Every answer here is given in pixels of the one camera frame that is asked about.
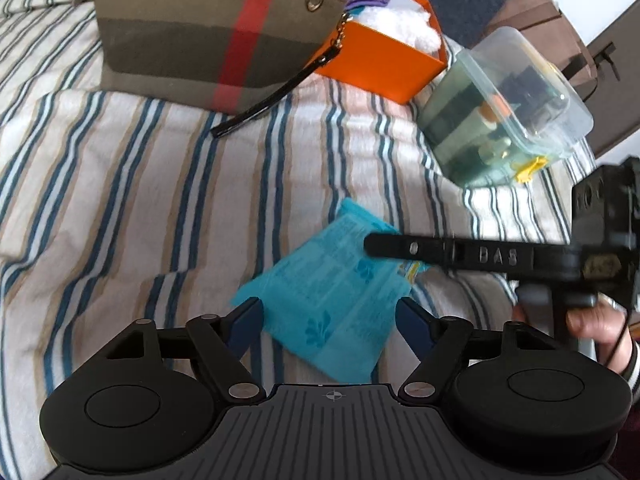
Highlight teal tissue pack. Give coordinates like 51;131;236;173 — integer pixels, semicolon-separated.
232;198;426;384

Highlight dark brown door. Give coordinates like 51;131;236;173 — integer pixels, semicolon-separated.
587;20;639;157

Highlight olive striped zipper pouch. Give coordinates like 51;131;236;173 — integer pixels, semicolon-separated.
93;0;347;138

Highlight white plush toy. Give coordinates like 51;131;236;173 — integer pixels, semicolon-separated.
356;6;442;55

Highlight clear plastic box yellow handle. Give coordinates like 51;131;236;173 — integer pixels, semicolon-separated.
418;27;593;188

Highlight orange cardboard box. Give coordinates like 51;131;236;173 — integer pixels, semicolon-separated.
316;0;448;104

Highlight striped bed cover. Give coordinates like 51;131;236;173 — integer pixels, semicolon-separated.
1;0;596;479

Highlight person's right hand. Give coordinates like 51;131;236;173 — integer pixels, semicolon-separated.
565;299;634;374

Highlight brown paper shopping bag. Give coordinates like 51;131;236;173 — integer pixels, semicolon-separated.
482;0;598;101

